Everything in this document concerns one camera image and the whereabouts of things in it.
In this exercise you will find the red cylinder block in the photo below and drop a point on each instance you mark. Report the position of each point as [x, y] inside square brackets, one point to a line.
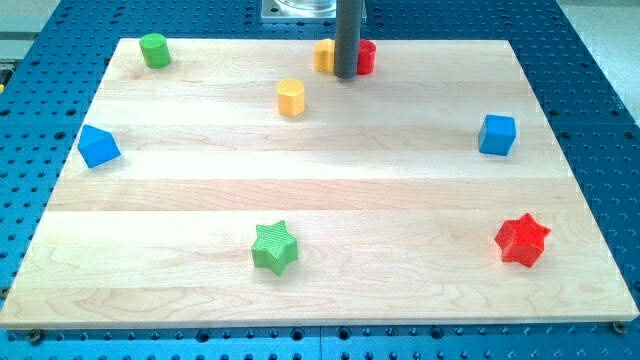
[366, 57]

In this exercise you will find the blue cube block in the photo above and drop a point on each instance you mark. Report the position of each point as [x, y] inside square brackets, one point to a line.
[497, 135]

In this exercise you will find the yellow hexagon block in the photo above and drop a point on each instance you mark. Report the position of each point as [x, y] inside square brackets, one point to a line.
[291, 96]

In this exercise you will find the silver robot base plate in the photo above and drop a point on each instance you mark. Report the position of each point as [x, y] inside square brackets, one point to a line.
[297, 11]

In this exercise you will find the green cylinder block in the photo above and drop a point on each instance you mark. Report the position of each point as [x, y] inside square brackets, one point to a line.
[155, 50]

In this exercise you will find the green star block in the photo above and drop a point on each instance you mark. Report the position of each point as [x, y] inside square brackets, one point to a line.
[274, 248]

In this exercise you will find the wooden board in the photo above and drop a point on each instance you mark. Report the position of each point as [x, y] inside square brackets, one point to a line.
[380, 180]

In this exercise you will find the red star block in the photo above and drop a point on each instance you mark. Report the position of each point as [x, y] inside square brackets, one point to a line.
[522, 240]

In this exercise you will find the yellow heart block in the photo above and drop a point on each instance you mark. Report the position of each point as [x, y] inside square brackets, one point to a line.
[323, 55]

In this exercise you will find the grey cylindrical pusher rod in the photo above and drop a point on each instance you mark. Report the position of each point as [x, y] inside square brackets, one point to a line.
[347, 37]

